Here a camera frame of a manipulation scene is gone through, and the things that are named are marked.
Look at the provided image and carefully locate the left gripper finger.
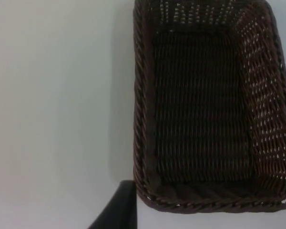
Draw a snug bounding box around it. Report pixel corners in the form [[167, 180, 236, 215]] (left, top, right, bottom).
[[87, 180, 138, 229]]

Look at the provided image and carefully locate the dark brown wicker basket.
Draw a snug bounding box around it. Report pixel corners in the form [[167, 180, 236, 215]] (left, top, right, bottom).
[[132, 0, 286, 213]]

